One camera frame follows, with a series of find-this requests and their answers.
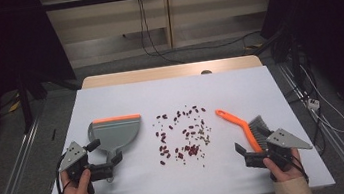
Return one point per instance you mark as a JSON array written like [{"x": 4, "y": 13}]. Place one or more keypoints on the orange brush with grey bristles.
[{"x": 237, "y": 121}]

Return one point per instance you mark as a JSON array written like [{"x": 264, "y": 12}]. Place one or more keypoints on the wooden table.
[{"x": 157, "y": 73}]

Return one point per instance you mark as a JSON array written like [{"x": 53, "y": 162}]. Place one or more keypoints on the red beans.
[{"x": 193, "y": 149}]

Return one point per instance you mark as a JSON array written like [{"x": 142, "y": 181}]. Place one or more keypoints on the person's right hand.
[{"x": 282, "y": 173}]

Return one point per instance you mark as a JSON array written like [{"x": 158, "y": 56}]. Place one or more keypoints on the black metal stand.
[{"x": 25, "y": 106}]

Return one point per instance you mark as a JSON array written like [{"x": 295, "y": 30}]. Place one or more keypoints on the black curtain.
[
  {"x": 2, "y": 48},
  {"x": 335, "y": 21}
]

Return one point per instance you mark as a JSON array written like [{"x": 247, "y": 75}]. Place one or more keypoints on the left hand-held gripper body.
[{"x": 73, "y": 155}]

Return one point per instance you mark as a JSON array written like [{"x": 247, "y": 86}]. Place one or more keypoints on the small black floor object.
[{"x": 53, "y": 134}]

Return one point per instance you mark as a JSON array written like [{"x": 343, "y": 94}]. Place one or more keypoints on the dark table grommet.
[{"x": 206, "y": 72}]

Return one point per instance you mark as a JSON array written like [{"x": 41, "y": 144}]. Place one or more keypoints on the person's left hand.
[{"x": 77, "y": 190}]

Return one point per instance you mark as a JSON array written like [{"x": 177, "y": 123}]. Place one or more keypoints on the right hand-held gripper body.
[{"x": 286, "y": 139}]

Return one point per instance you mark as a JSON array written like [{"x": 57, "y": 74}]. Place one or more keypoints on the white power adapter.
[{"x": 313, "y": 104}]

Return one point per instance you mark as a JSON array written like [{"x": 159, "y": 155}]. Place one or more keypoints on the grey dustpan with orange lip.
[{"x": 114, "y": 135}]

